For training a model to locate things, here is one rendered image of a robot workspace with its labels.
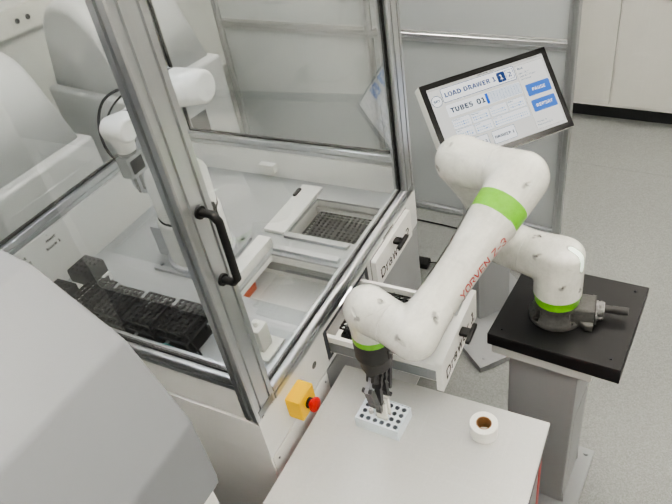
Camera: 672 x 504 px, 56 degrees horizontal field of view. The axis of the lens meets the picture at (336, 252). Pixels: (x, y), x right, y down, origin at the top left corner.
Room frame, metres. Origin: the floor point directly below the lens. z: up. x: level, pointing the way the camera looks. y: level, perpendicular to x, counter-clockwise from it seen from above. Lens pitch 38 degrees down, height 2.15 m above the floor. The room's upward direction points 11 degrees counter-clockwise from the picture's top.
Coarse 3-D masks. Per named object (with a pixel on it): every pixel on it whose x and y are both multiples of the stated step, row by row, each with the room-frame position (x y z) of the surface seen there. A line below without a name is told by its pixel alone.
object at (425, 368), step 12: (384, 288) 1.39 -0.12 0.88; (396, 288) 1.37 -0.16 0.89; (456, 312) 1.27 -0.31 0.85; (336, 324) 1.30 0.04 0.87; (336, 336) 1.23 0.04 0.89; (444, 336) 1.21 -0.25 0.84; (336, 348) 1.22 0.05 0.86; (348, 348) 1.19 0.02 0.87; (396, 360) 1.12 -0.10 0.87; (432, 360) 1.13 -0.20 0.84; (408, 372) 1.10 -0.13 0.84; (420, 372) 1.08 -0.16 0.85; (432, 372) 1.06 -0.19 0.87
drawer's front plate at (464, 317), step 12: (468, 300) 1.23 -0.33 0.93; (468, 312) 1.21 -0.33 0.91; (456, 324) 1.15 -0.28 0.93; (456, 336) 1.13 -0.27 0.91; (444, 348) 1.08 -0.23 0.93; (456, 348) 1.12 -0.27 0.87; (444, 360) 1.05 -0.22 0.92; (456, 360) 1.12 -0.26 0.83; (444, 372) 1.04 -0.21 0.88; (444, 384) 1.04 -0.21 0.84
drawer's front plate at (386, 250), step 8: (400, 216) 1.68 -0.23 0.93; (408, 216) 1.69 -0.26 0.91; (400, 224) 1.64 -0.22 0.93; (408, 224) 1.69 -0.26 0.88; (392, 232) 1.60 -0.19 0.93; (400, 232) 1.63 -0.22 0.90; (408, 232) 1.68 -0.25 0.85; (384, 240) 1.57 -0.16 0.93; (392, 240) 1.58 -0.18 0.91; (408, 240) 1.68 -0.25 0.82; (384, 248) 1.53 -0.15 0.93; (392, 248) 1.57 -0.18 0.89; (376, 256) 1.50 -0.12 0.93; (384, 256) 1.52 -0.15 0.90; (392, 256) 1.57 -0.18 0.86; (376, 264) 1.47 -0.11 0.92; (384, 264) 1.52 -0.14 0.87; (392, 264) 1.56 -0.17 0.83; (376, 272) 1.47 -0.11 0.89; (384, 272) 1.51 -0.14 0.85; (376, 280) 1.47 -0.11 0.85
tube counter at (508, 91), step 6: (510, 84) 2.07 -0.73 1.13; (516, 84) 2.07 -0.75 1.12; (492, 90) 2.05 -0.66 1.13; (498, 90) 2.05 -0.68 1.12; (504, 90) 2.06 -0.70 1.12; (510, 90) 2.06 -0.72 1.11; (516, 90) 2.06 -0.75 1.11; (474, 96) 2.03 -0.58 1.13; (480, 96) 2.03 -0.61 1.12; (486, 96) 2.04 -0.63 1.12; (492, 96) 2.04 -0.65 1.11; (498, 96) 2.04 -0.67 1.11; (504, 96) 2.04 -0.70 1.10; (510, 96) 2.04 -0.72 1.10; (480, 102) 2.02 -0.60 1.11; (486, 102) 2.02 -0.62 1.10; (492, 102) 2.02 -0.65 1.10
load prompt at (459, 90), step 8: (496, 72) 2.10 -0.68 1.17; (504, 72) 2.10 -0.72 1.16; (512, 72) 2.10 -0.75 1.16; (472, 80) 2.07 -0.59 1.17; (480, 80) 2.07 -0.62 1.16; (488, 80) 2.08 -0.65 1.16; (496, 80) 2.08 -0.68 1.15; (504, 80) 2.08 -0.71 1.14; (512, 80) 2.08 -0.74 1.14; (448, 88) 2.04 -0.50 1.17; (456, 88) 2.05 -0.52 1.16; (464, 88) 2.05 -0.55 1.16; (472, 88) 2.05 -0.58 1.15; (480, 88) 2.05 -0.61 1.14; (488, 88) 2.06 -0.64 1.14; (448, 96) 2.02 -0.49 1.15; (456, 96) 2.03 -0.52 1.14; (464, 96) 2.03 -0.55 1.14
